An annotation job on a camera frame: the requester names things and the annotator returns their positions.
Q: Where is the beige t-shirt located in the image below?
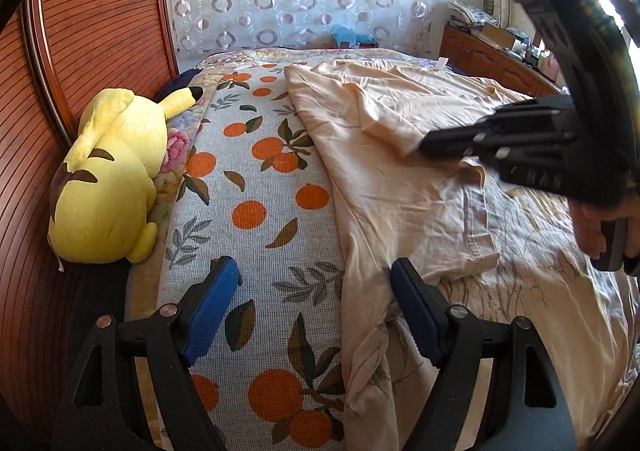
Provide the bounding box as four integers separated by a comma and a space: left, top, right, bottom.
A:
283, 59, 637, 451

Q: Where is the person's right hand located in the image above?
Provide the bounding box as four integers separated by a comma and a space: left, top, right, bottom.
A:
568, 192, 640, 259

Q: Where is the floral quilt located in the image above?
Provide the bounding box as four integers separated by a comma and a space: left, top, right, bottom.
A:
124, 48, 452, 447

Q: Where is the cardboard box on cabinet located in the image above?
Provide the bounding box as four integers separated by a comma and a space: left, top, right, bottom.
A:
477, 23, 516, 49

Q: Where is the wooden side cabinet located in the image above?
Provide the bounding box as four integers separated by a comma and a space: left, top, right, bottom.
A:
439, 24, 562, 97

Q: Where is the stack of papers on cabinet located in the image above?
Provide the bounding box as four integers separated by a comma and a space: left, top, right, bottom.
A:
447, 0, 499, 28

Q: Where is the orange fruit print blanket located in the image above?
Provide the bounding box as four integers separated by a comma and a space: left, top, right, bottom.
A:
157, 61, 345, 450

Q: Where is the yellow Pikachu plush toy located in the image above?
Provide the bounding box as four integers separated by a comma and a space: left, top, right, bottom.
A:
48, 87, 203, 263

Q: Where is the blue object on bed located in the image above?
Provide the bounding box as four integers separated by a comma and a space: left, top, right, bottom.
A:
331, 26, 378, 49

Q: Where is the dark blue bed sheet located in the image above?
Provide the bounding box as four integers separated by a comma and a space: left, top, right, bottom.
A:
153, 68, 204, 102

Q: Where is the wooden slatted headboard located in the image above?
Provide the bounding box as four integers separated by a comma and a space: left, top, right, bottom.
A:
1, 0, 178, 442

